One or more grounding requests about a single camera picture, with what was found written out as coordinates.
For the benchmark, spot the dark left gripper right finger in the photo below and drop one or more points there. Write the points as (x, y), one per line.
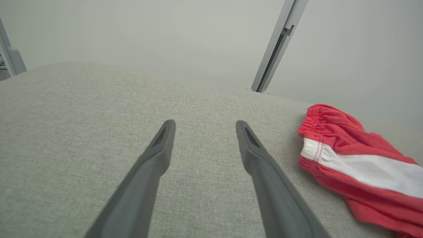
(274, 198)

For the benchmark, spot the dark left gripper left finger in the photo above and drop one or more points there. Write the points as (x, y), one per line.
(138, 198)

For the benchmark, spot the red garment with white trim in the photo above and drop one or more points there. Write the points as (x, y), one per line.
(347, 138)

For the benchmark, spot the aluminium slotted profile post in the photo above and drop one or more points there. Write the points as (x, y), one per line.
(277, 43)

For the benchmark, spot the grey post with rounded foot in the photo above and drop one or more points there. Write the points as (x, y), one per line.
(15, 61)

